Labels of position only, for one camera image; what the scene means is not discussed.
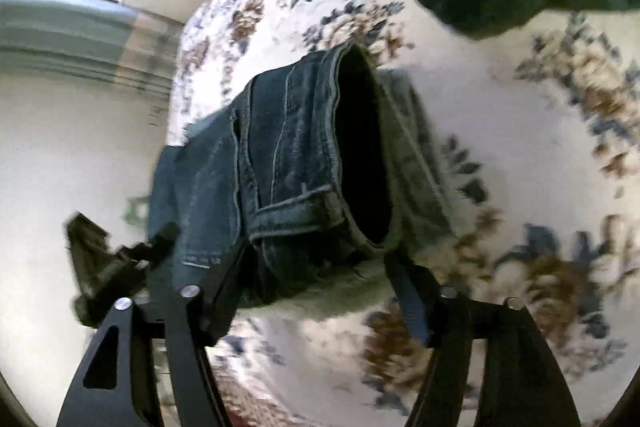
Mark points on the green curtain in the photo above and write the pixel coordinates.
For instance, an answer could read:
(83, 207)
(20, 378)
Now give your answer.
(75, 37)

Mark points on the bed with floral sheet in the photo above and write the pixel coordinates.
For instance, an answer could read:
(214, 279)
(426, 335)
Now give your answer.
(525, 187)

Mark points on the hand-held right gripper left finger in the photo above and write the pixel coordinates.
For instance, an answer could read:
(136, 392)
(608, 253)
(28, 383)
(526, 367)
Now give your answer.
(222, 294)

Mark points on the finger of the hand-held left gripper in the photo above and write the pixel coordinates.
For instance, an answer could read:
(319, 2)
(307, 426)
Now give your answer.
(155, 247)

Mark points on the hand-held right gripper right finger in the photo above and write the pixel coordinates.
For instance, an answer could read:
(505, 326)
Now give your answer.
(412, 307)

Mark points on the dark blue jeans pants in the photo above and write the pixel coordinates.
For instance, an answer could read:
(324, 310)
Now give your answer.
(280, 147)

